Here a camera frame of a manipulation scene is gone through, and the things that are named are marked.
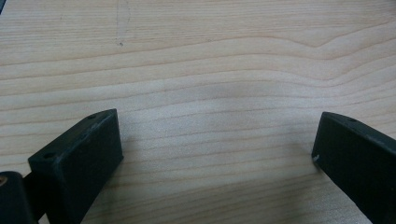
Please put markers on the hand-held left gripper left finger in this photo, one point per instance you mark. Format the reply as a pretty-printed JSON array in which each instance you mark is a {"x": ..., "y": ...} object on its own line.
[{"x": 77, "y": 168}]

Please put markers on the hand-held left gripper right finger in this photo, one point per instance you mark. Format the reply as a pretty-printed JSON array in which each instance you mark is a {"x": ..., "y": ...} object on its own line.
[{"x": 358, "y": 161}]

